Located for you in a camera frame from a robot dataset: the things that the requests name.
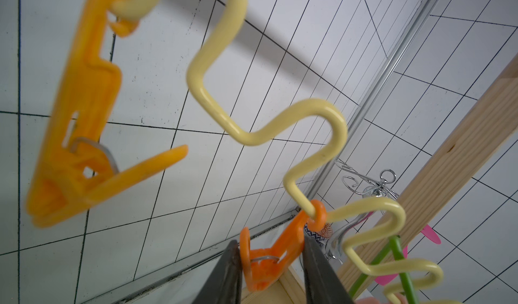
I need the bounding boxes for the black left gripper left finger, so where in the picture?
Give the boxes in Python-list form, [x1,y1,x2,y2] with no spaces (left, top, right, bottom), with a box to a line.
[193,240,242,304]

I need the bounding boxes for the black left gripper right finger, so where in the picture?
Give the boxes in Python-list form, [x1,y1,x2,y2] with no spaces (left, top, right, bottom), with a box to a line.
[302,235,353,304]

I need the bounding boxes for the white tulip flower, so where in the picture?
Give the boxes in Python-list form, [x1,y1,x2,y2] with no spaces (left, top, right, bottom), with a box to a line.
[347,238,395,299]

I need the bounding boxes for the yellow wavy clothes hanger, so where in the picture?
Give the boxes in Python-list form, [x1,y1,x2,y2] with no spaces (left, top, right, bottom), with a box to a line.
[76,0,462,304]

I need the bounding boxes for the red patterned wine glass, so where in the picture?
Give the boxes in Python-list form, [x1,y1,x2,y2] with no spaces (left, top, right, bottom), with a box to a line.
[304,223,333,247]

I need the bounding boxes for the chrome glass holder stand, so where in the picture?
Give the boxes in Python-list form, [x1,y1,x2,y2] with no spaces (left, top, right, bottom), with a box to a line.
[323,157,401,262]

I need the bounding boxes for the magenta plastic wine glass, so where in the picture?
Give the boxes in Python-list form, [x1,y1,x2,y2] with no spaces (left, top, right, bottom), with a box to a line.
[372,222,442,286]

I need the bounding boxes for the light orange clothespin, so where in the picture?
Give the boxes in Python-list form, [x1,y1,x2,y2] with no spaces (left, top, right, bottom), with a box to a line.
[26,0,188,228]

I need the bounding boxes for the wooden hanging rack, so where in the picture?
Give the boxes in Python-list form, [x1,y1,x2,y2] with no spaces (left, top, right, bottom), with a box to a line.
[238,54,518,304]

